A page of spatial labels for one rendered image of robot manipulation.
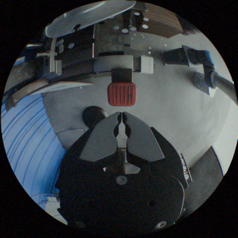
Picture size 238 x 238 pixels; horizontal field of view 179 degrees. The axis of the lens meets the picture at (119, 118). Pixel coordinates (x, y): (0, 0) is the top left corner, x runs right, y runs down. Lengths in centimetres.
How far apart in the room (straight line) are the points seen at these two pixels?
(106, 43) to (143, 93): 80
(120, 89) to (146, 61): 19
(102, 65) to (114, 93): 15
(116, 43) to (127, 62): 9
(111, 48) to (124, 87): 18
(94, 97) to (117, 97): 86
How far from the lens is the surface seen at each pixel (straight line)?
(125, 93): 20
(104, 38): 34
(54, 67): 31
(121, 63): 31
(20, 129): 141
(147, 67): 34
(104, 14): 24
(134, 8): 27
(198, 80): 134
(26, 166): 154
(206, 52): 64
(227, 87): 50
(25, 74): 45
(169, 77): 111
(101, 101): 104
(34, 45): 37
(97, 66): 32
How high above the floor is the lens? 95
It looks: 58 degrees down
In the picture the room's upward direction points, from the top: 178 degrees counter-clockwise
